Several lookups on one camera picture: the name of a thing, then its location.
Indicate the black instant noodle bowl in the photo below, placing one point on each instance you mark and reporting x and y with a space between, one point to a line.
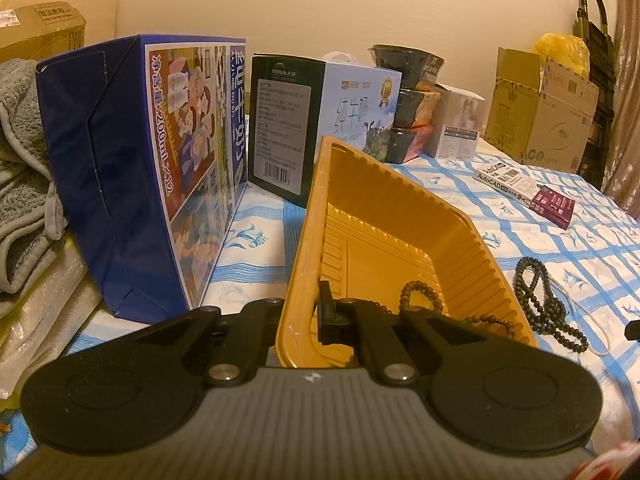
405 144
405 62
415 107

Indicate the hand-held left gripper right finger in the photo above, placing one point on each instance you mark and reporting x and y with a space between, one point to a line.
367 335

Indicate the small white product box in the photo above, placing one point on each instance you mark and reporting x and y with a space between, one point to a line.
457 125

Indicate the grey towel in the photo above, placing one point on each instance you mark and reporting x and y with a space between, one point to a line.
22 170

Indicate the beige patterned curtain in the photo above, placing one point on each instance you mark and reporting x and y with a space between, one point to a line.
627 85

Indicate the green white milk carton box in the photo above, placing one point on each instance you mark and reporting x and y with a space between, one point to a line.
280 130

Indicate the white software book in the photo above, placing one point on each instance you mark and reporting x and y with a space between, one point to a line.
505 177

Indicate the red white patterned cloth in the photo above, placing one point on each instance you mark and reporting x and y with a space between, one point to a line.
620 462

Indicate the blue checked bedsheet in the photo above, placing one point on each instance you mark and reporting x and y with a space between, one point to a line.
575 240

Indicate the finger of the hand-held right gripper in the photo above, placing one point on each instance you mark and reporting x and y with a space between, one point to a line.
634 330

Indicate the open brown cardboard box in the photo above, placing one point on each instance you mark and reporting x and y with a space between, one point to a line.
542 120

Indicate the blue milk carton box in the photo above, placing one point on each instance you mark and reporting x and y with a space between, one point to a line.
120 170

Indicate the yellow plastic bag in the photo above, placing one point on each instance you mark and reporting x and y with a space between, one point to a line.
562 52

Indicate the small maroon box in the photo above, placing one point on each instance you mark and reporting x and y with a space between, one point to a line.
554 207

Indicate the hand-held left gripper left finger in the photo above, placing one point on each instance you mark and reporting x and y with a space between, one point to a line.
250 332

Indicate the dark folded step ladder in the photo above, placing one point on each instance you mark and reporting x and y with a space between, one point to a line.
602 85

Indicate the yellow plastic tray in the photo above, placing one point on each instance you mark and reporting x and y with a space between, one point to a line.
380 220

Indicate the clear plastic wrapped bedding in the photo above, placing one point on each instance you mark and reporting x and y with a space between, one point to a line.
40 320

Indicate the taped cardboard box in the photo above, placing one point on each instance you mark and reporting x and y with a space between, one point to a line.
40 27

